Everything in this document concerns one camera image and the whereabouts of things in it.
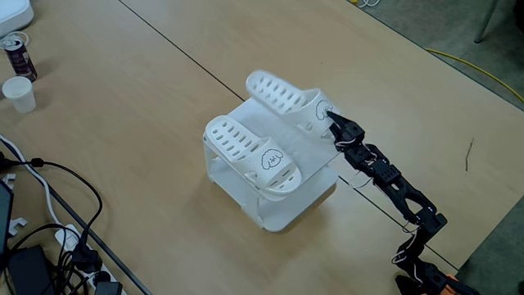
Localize black cable with connector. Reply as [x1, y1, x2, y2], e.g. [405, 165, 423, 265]
[0, 157, 104, 247]

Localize black power plug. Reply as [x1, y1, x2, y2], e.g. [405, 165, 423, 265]
[73, 241, 103, 275]

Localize yellow cable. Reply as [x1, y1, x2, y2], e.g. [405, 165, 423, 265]
[424, 48, 524, 102]

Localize white plastic shoe rack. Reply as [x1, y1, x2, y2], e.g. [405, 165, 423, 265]
[202, 96, 347, 234]

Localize white power strip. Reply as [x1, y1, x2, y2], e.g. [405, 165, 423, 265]
[54, 224, 128, 295]

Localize dark laptop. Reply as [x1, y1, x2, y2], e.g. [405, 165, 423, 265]
[0, 179, 14, 256]

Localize thick white power cable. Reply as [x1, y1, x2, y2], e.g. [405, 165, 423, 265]
[0, 133, 63, 230]

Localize large black power brick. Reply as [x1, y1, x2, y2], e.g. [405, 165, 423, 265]
[7, 244, 55, 295]

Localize thin white cable coil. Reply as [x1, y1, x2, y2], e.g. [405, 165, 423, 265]
[0, 30, 30, 51]

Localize white slipper with dog print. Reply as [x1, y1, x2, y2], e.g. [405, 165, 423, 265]
[204, 115, 303, 197]
[245, 70, 343, 143]

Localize purple drink can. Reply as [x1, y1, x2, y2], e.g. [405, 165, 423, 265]
[3, 36, 38, 83]

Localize black plug adapter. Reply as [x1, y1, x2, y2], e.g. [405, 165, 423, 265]
[93, 280, 124, 295]

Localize grey metal chair leg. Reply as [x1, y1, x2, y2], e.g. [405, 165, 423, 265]
[474, 0, 501, 44]

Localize white paper cup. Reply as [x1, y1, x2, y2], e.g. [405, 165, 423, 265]
[2, 76, 37, 114]

